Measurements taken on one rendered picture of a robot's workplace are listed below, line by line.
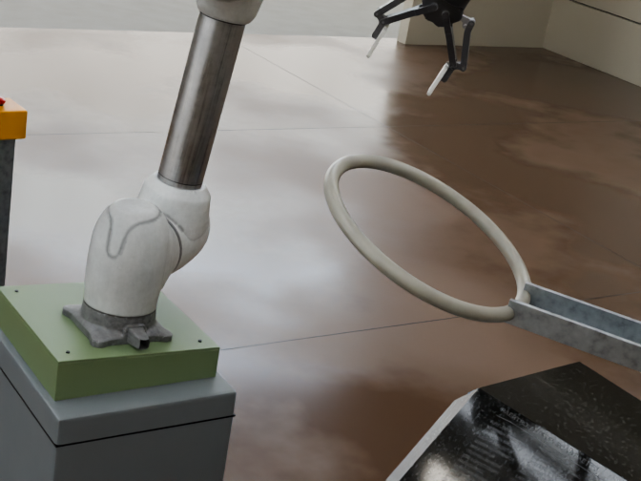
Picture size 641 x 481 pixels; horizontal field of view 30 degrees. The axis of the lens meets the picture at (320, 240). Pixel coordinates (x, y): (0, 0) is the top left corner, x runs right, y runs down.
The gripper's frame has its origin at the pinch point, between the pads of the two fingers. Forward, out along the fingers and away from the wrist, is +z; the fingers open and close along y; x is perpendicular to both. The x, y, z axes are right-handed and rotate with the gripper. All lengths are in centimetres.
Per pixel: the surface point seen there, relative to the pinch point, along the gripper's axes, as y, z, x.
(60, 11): -219, 321, 627
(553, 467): 69, 50, -12
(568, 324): 53, 21, -13
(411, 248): 62, 173, 294
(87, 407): -18, 82, -33
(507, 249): 40, 26, 14
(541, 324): 49, 24, -12
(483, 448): 58, 59, -6
